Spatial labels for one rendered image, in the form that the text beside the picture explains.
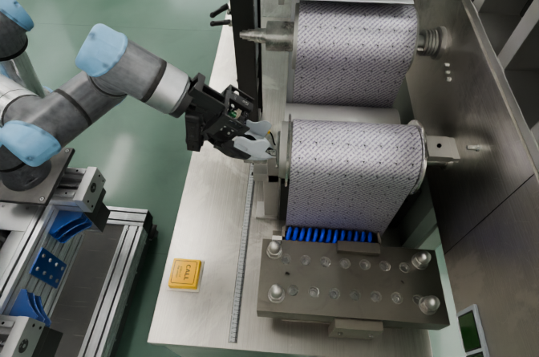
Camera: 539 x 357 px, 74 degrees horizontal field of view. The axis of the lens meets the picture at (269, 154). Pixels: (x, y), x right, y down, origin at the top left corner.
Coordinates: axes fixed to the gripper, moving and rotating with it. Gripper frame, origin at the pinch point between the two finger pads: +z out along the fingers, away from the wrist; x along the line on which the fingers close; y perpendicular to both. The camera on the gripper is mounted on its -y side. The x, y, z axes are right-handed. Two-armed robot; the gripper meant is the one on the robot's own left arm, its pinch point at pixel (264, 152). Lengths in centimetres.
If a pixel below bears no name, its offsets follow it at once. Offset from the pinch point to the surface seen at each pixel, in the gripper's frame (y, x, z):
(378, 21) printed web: 24.5, 23.6, 7.1
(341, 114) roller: 8.2, 13.6, 14.0
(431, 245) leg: -11, 9, 82
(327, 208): -1.3, -4.5, 19.4
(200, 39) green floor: -141, 200, 27
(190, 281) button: -37.2, -16.5, 8.4
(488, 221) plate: 27.3, -14.6, 24.7
